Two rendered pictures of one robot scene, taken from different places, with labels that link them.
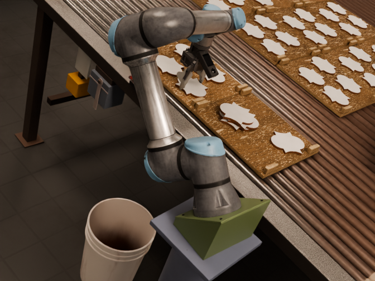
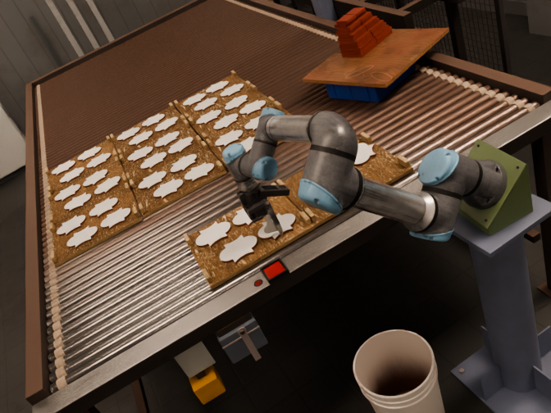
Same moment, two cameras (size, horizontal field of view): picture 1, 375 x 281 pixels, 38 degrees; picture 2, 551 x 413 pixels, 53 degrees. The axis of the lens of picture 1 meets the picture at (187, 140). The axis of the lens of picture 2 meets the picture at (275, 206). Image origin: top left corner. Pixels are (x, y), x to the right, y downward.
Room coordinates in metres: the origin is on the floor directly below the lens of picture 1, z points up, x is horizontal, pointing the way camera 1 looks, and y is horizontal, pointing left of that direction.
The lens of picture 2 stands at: (0.75, 1.18, 2.06)
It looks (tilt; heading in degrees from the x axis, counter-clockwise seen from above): 33 degrees down; 315
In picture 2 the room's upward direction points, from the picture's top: 25 degrees counter-clockwise
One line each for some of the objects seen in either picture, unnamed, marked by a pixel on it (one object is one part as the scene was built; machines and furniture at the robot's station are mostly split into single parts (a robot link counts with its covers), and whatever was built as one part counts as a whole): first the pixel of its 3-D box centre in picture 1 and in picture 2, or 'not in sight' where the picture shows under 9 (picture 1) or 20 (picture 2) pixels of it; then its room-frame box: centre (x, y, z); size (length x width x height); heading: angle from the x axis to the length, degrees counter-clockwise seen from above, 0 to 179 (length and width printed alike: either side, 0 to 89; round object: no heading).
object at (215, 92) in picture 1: (188, 72); (246, 233); (2.01, 0.10, 0.93); 0.41 x 0.35 x 0.02; 55
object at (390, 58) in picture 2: not in sight; (373, 56); (1.93, -1.04, 1.03); 0.50 x 0.50 x 0.02; 76
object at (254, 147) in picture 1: (255, 130); (341, 178); (1.77, -0.24, 0.93); 0.41 x 0.35 x 0.02; 54
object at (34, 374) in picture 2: not in sight; (34, 169); (3.96, -0.29, 0.90); 4.04 x 0.06 x 0.10; 144
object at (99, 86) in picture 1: (105, 88); (240, 335); (1.90, 0.41, 0.77); 0.14 x 0.11 x 0.18; 54
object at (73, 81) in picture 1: (81, 70); (197, 369); (2.00, 0.56, 0.74); 0.09 x 0.08 x 0.24; 54
